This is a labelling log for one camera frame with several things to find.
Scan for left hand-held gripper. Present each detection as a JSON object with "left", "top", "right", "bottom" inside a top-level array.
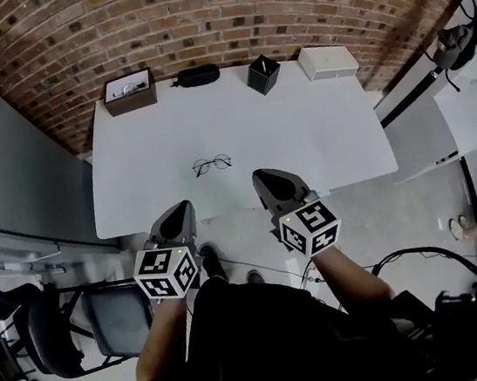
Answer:
[{"left": 123, "top": 199, "right": 208, "bottom": 309}]

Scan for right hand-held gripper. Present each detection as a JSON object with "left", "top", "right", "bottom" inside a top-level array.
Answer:
[{"left": 250, "top": 158, "right": 347, "bottom": 267}]

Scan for thin-framed eyeglasses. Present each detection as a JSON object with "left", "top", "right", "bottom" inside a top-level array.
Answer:
[{"left": 190, "top": 152, "right": 235, "bottom": 179}]

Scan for person's left forearm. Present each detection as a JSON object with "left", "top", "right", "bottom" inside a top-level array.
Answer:
[{"left": 125, "top": 296, "right": 200, "bottom": 381}]

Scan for person's right forearm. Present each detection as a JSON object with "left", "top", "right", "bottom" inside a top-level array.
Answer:
[{"left": 310, "top": 238, "right": 399, "bottom": 320}]

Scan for black glasses case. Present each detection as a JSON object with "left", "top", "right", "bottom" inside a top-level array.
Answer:
[{"left": 168, "top": 62, "right": 222, "bottom": 91}]

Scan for black folding chair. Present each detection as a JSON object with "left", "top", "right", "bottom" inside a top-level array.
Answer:
[{"left": 10, "top": 275, "right": 163, "bottom": 381}]

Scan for black square pen holder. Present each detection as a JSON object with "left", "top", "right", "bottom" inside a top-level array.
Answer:
[{"left": 242, "top": 51, "right": 285, "bottom": 99}]

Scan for brown open box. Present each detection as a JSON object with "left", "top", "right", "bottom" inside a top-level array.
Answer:
[{"left": 99, "top": 67, "right": 161, "bottom": 119}]

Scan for white rectangular box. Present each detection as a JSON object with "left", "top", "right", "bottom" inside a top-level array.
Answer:
[{"left": 295, "top": 39, "right": 361, "bottom": 84}]

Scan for person's black clothing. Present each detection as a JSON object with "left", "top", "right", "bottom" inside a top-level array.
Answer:
[{"left": 98, "top": 244, "right": 446, "bottom": 381}]

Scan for silver wristwatch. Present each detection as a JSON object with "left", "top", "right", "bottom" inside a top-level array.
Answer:
[{"left": 111, "top": 79, "right": 150, "bottom": 99}]

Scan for black coat rack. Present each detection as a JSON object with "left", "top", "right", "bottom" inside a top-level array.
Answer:
[{"left": 363, "top": 0, "right": 477, "bottom": 129}]

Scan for grey metal cabinet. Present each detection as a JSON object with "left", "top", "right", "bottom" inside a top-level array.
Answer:
[{"left": 0, "top": 24, "right": 121, "bottom": 272}]

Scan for white shelf unit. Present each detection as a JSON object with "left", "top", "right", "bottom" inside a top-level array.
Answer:
[{"left": 377, "top": 52, "right": 477, "bottom": 185}]

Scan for dark hanging cap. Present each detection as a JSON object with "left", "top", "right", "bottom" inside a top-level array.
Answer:
[{"left": 426, "top": 23, "right": 477, "bottom": 73}]

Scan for black equipment pack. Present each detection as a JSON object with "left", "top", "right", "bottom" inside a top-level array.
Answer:
[{"left": 389, "top": 282, "right": 477, "bottom": 381}]

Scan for thick black hose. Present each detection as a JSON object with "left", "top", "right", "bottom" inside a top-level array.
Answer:
[{"left": 368, "top": 238, "right": 477, "bottom": 312}]

